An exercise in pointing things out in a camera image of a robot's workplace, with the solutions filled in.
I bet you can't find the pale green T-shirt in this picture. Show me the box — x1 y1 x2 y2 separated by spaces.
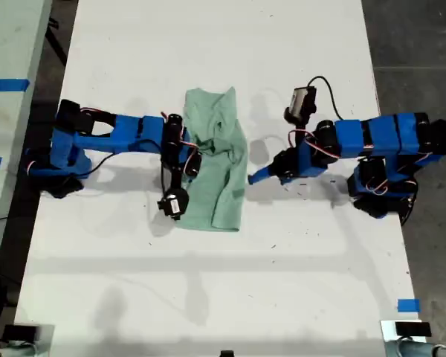
175 86 249 234

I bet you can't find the blue tape square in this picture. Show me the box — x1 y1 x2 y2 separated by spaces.
397 298 421 313

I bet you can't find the silver mounting plate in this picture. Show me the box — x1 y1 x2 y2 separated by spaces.
0 323 56 357
380 318 438 357

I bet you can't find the black stand leg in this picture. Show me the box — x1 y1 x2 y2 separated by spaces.
45 14 70 68

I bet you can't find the small black box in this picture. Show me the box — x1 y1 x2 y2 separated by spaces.
395 321 432 335
2 324 40 341

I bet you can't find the long blue tape strip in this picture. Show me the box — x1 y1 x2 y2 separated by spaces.
0 77 30 93

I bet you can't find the pale side table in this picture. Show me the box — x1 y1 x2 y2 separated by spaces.
0 0 55 295

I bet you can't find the black camera stalk gripper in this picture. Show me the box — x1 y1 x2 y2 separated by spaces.
295 118 311 149
169 163 183 191

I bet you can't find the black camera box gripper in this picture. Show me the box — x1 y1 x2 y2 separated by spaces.
284 85 318 123
157 187 190 221

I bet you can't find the black camera cable gripper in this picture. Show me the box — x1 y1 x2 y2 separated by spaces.
307 76 346 122
82 152 116 176

